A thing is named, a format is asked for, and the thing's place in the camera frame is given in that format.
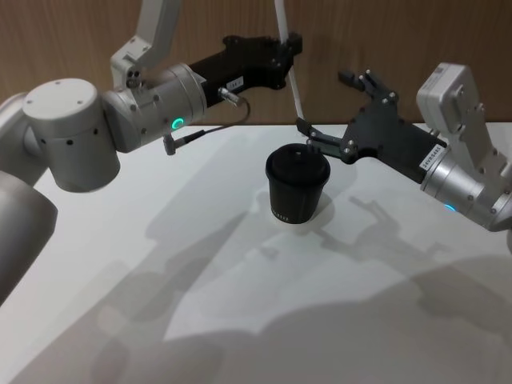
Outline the white straw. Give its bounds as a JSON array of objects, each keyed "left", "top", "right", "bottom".
[{"left": 273, "top": 0, "right": 307, "bottom": 122}]

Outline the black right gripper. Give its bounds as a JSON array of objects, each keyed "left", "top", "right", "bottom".
[{"left": 294, "top": 69, "right": 448, "bottom": 184}]

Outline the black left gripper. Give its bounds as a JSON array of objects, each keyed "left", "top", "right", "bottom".
[{"left": 190, "top": 33, "right": 304, "bottom": 108}]

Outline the black cup with lid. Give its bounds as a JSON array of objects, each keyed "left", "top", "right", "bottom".
[{"left": 264, "top": 142, "right": 331, "bottom": 226}]

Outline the thin dark gripper cable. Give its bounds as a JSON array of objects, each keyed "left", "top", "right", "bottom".
[{"left": 162, "top": 87, "right": 252, "bottom": 155}]

